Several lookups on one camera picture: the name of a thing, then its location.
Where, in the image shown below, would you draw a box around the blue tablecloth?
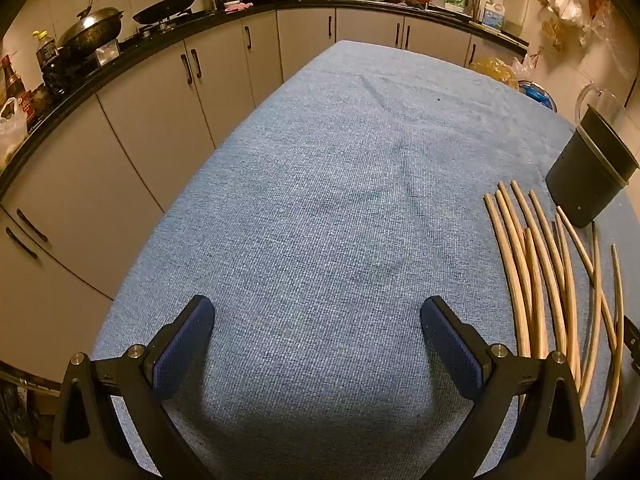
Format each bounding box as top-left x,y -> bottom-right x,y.
90,40 -> 640,480

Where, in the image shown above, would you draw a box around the black utensil holder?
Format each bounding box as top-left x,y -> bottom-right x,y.
545,104 -> 640,229

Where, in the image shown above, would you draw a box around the yellow plastic bag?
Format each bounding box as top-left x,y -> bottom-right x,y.
470,57 -> 521,89

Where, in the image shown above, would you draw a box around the lower kitchen cabinets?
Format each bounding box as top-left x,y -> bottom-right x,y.
0,7 -> 526,386

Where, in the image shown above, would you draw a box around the plastic bag with food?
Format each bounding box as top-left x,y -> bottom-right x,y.
0,97 -> 28,171

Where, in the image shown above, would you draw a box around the gas stove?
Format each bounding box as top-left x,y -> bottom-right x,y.
42,7 -> 211,98

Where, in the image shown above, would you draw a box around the blue plastic bag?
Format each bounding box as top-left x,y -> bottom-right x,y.
521,85 -> 558,112

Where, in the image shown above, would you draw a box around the bunch of wooden chopsticks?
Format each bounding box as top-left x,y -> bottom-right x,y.
483,181 -> 627,458

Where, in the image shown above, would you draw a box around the small hanging brown bag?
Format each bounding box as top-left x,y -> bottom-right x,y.
545,15 -> 581,52

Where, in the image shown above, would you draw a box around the clear glass pitcher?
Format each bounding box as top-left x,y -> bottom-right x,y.
575,81 -> 627,126

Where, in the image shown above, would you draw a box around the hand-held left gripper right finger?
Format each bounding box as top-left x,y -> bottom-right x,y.
420,296 -> 587,480

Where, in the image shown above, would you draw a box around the small metal container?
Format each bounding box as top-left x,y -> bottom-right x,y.
95,42 -> 121,66

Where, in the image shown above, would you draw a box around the black kitchen countertop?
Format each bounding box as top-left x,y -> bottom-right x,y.
0,0 -> 531,196

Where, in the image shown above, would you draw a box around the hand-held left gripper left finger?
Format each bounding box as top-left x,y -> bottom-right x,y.
51,295 -> 216,480

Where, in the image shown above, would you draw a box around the blue label detergent jug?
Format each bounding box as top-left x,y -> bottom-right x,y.
482,2 -> 506,31

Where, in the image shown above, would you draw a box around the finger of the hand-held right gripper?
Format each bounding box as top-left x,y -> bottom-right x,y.
621,314 -> 640,362

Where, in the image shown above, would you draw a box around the yellow cap oil bottle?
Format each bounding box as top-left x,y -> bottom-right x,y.
32,30 -> 63,68

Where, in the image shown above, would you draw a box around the metal basin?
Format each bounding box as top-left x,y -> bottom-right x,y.
517,79 -> 557,111

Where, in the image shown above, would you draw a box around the white plastic bag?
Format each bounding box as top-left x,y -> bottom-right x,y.
510,55 -> 539,81

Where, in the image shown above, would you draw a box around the dark sauce bottle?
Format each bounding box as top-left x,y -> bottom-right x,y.
0,55 -> 26,102

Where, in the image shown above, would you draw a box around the wok with lid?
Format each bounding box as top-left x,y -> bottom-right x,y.
56,0 -> 124,56

